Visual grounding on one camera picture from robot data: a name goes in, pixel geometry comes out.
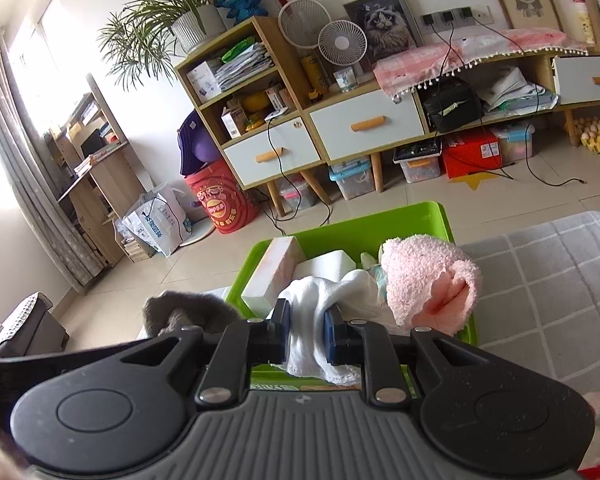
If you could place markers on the white cup on cabinet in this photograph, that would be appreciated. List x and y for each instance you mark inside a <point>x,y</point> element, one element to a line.
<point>346,79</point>

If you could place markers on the red snack bucket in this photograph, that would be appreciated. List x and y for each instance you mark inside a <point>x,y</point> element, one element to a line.
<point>228,206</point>

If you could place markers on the white desk fan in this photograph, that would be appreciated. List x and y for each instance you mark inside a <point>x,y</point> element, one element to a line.
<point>301,21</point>
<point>342,43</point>

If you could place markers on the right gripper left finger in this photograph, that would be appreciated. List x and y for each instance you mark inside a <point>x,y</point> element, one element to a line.
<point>242,346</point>

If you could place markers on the wooden cabinet with drawers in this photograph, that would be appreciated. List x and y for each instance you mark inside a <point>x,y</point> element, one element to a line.
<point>345,125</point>

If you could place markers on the yellow egg tray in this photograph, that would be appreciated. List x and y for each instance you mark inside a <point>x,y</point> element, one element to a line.
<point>585,131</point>

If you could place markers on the grey knit cloth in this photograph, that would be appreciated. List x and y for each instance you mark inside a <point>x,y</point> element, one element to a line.
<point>172,310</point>

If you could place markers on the white foam block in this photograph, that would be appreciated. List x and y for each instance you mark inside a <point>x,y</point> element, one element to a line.
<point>332,266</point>

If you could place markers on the grey checked table cloth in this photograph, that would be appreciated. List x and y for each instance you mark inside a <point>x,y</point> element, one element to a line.
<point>540,301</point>

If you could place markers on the white desk fan rear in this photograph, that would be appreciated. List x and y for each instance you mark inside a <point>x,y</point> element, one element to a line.
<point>301,21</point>

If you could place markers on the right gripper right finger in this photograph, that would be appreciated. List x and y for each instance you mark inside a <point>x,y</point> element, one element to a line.
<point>385,360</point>

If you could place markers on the black bag in cabinet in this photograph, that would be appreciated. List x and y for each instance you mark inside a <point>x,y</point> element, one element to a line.
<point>450,104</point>

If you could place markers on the pink white sponge block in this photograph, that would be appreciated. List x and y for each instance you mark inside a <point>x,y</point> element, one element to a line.
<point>272,275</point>

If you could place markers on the white box on shelf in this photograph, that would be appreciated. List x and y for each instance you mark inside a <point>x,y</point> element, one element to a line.
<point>202,78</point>

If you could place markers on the white cloth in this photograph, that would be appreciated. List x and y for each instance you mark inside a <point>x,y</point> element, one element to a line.
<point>357,296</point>

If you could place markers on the stack of papers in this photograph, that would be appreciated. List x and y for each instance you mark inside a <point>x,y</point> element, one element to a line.
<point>254,60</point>

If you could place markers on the red cardboard box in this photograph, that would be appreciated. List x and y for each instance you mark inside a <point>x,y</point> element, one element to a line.
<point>469,152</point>

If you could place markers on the potted green plant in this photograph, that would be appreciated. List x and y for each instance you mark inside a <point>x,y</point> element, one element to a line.
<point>137,42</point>

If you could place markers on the clear storage box blue lid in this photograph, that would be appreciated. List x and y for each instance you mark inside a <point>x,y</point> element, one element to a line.
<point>354,178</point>

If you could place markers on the framed cat picture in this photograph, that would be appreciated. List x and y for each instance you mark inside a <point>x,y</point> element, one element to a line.
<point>389,27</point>

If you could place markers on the pink lace cabinet cloth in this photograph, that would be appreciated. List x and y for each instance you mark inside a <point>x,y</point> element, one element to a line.
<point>421,67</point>

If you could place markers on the white desk fan front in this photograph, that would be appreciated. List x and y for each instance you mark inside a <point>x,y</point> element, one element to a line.
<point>342,43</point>

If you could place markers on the white blue shopping bag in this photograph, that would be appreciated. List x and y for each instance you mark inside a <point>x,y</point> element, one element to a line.
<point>158,219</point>

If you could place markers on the grey curtain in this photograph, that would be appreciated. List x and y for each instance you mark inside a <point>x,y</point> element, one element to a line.
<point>27,165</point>

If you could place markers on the wooden desk shelf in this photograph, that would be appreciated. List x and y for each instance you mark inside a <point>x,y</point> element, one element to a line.
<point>93,149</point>

